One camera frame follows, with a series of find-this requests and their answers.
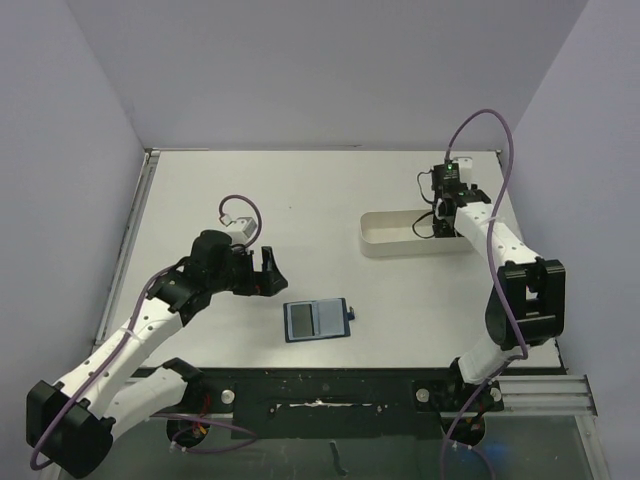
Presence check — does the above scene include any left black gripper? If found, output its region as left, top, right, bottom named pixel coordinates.
left=208, top=245, right=286, bottom=296

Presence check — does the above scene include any blue card holder wallet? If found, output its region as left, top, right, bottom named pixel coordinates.
left=283, top=298, right=356, bottom=343

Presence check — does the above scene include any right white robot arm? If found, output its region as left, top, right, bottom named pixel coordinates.
left=431, top=160, right=566, bottom=409

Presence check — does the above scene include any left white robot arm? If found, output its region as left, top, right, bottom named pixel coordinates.
left=26, top=230, right=288, bottom=478

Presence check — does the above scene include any white oblong tray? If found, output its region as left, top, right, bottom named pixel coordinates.
left=359, top=210, right=473, bottom=259

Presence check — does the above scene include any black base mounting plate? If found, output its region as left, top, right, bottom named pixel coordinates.
left=161, top=368, right=504, bottom=440

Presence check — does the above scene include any black cable loop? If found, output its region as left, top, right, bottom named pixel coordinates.
left=412, top=172, right=441, bottom=240

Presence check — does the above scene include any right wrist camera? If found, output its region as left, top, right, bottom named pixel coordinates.
left=452, top=156, right=473, bottom=184

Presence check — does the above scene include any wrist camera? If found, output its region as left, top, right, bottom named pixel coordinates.
left=452, top=156, right=473, bottom=184
left=219, top=214, right=257, bottom=244

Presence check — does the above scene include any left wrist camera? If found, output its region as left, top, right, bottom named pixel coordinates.
left=219, top=214, right=257, bottom=244

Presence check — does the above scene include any aluminium rail left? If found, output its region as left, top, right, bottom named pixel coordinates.
left=93, top=149, right=161, bottom=348

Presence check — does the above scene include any aluminium rail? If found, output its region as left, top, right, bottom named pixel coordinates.
left=93, top=149, right=161, bottom=348
left=499, top=375, right=597, bottom=416

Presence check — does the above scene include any aluminium rail right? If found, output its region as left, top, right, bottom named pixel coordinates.
left=499, top=375, right=597, bottom=416

